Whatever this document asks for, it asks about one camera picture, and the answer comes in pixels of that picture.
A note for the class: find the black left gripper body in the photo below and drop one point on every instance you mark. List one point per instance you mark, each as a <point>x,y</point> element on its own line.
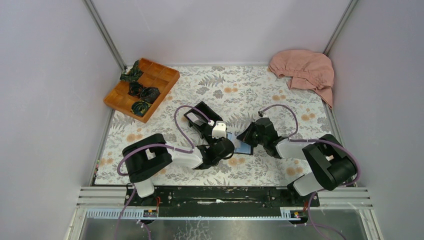
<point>214,143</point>

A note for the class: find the green patterned rolled sock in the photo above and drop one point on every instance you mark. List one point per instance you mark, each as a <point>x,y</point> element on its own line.
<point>140,108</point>

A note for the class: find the white VIP credit card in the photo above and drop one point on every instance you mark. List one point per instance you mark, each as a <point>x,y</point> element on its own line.
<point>237,143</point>

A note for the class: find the dark patterned rolled sock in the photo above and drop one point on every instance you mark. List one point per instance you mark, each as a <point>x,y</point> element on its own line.
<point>133,74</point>

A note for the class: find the pink cloth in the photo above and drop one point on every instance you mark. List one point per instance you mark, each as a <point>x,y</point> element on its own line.
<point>308,71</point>

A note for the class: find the floral table mat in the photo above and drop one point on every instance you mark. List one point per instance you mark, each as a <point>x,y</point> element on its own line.
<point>236,94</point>

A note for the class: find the orange compartment tray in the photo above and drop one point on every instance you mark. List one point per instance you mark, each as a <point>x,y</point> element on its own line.
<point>155,75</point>

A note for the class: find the black leather card holder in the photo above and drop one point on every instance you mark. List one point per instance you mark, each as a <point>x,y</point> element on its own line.
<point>245,149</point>

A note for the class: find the black rolled sock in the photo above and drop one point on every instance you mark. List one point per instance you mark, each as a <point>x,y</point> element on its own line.
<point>149,94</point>

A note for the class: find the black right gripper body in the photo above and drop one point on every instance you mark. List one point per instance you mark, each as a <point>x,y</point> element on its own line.
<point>262,141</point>

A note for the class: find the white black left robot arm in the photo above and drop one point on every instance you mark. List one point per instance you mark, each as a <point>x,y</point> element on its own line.
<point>143,159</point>

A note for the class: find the white card stack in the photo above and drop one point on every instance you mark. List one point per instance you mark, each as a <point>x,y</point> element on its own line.
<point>198,123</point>

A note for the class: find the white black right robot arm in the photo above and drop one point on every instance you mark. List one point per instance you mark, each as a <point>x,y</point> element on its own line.
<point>331,165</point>

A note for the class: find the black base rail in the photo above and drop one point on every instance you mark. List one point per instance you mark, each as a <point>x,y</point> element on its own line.
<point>221,202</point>

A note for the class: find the black plastic card box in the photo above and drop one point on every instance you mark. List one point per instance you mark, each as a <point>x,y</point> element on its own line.
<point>205,130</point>

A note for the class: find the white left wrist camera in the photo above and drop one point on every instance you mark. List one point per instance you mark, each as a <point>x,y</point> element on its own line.
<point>219,129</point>

